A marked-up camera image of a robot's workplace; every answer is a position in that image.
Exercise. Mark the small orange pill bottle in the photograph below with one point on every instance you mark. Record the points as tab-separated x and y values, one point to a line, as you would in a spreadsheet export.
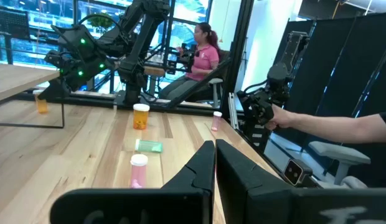
42	107

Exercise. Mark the person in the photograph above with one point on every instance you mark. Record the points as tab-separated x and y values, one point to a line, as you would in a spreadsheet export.
205	59
320	126

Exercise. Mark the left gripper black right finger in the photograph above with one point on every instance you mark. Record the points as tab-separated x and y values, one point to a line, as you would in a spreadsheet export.
258	205

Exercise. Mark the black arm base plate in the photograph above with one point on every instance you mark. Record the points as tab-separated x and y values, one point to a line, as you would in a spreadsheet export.
127	101

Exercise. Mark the green pill bottle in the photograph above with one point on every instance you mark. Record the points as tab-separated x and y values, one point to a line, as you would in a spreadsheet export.
151	146

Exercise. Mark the silver aluminium bracket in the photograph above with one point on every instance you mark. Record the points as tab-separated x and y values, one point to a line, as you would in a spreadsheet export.
233	109

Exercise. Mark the small black depth camera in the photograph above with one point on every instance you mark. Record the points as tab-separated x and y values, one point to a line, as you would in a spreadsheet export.
294	171

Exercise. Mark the large orange pill bottle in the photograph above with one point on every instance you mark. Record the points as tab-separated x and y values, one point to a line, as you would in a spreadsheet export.
140	119

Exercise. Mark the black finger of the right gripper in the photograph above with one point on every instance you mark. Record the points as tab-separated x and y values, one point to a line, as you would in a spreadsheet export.
57	88

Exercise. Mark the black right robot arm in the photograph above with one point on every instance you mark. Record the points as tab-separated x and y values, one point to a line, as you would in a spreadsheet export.
135	62

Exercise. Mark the grey office chair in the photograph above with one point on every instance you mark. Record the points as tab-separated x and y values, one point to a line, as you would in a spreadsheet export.
339	152

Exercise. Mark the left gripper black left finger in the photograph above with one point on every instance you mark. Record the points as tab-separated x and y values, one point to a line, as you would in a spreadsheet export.
180	205

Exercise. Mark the black partition panel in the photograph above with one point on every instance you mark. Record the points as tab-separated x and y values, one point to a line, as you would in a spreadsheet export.
345	62

